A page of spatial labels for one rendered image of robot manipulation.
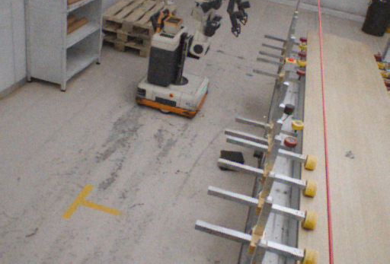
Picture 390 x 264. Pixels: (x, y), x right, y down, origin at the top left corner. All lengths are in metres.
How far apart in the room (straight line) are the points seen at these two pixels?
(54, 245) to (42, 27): 2.39
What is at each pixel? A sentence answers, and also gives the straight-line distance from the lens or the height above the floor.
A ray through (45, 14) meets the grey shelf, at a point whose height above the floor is 0.82.
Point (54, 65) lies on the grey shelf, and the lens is 4.72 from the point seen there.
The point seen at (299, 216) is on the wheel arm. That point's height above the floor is 0.96.
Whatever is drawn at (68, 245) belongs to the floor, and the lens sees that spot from 3.04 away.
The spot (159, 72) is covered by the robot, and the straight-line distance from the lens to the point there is 4.37.
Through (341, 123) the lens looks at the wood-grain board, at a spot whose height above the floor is 0.90.
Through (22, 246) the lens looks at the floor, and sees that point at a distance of 3.06.
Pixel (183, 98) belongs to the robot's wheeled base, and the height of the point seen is 0.24.
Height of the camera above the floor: 2.23
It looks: 29 degrees down
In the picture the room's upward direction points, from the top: 10 degrees clockwise
